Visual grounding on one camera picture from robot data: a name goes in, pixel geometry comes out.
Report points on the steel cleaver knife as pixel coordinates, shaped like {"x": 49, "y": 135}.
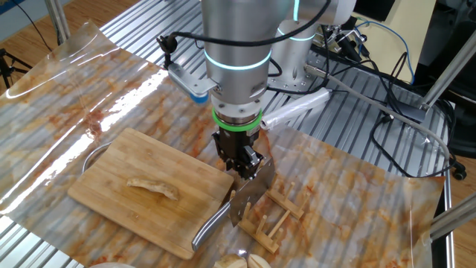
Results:
{"x": 249, "y": 197}

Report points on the beige panel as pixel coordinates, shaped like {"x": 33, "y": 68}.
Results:
{"x": 390, "y": 56}

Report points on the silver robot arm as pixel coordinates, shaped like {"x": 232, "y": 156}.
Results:
{"x": 238, "y": 37}

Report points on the aluminium frame post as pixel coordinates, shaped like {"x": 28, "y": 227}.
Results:
{"x": 453, "y": 217}
{"x": 58, "y": 18}
{"x": 446, "y": 74}

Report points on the black office chair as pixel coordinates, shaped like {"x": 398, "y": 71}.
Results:
{"x": 465, "y": 123}

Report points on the clear plastic bag roll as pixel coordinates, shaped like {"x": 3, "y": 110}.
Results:
{"x": 294, "y": 109}

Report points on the wooden peg dish rack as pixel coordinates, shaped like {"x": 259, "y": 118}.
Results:
{"x": 256, "y": 236}

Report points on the black equipment box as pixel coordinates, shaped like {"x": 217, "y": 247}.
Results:
{"x": 375, "y": 9}

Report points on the long lotus root strip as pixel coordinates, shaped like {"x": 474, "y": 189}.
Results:
{"x": 156, "y": 188}

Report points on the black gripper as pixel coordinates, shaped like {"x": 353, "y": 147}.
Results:
{"x": 232, "y": 143}

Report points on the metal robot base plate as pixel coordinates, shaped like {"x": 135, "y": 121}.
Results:
{"x": 297, "y": 80}

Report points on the bamboo cutting board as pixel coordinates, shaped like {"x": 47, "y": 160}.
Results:
{"x": 148, "y": 223}

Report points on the black caster wheel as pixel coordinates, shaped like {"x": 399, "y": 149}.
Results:
{"x": 460, "y": 173}

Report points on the green ringed wrist flange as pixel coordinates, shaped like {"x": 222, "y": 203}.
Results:
{"x": 238, "y": 126}

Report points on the marble pattern plastic mat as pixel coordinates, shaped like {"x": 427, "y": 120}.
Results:
{"x": 334, "y": 186}

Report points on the black tripod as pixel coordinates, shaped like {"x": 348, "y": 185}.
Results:
{"x": 3, "y": 63}

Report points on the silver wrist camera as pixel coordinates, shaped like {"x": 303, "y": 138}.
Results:
{"x": 186, "y": 80}

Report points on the black and silver clamp stand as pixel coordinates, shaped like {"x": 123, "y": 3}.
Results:
{"x": 349, "y": 46}

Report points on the grey post foot bracket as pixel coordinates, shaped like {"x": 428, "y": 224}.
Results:
{"x": 409, "y": 111}

